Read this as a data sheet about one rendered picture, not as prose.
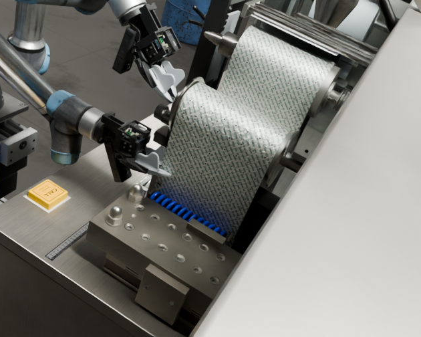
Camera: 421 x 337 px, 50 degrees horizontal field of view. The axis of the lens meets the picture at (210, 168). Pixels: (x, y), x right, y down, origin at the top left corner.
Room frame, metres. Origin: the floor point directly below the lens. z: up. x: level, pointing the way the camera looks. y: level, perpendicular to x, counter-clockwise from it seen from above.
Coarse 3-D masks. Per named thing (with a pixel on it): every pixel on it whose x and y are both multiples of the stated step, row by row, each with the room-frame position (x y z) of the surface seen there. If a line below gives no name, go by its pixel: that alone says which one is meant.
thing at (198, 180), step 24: (168, 144) 0.88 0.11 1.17; (192, 144) 0.87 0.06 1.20; (168, 168) 0.87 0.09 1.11; (192, 168) 0.86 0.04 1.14; (216, 168) 0.85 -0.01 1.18; (168, 192) 0.87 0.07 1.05; (192, 192) 0.86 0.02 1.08; (216, 192) 0.84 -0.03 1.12; (240, 192) 0.83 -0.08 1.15; (216, 216) 0.84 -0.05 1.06; (240, 216) 0.82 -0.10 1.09
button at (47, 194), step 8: (40, 184) 0.86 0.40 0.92; (48, 184) 0.87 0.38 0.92; (32, 192) 0.82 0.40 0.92; (40, 192) 0.83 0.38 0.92; (48, 192) 0.84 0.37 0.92; (56, 192) 0.85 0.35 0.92; (64, 192) 0.86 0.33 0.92; (32, 200) 0.82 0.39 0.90; (40, 200) 0.81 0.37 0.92; (48, 200) 0.82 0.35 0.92; (56, 200) 0.83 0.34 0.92; (48, 208) 0.81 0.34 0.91
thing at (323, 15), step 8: (320, 0) 1.57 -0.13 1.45; (328, 0) 1.55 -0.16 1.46; (320, 8) 1.57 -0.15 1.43; (328, 8) 1.55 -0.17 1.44; (336, 8) 1.55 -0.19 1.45; (344, 8) 1.55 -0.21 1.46; (352, 8) 1.57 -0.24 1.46; (320, 16) 1.57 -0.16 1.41; (328, 16) 1.56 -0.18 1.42; (336, 16) 1.56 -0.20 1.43; (344, 16) 1.57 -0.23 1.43; (328, 24) 1.57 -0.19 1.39; (336, 24) 1.58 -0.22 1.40; (328, 32) 1.58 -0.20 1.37
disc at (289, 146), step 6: (294, 132) 0.87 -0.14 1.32; (294, 138) 0.88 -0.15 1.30; (288, 144) 0.83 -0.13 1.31; (294, 144) 0.95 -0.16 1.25; (288, 150) 0.88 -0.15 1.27; (282, 156) 0.82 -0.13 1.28; (276, 162) 0.81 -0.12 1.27; (276, 168) 0.82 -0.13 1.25; (270, 174) 0.81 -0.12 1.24; (276, 174) 0.88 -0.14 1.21; (270, 180) 0.82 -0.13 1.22
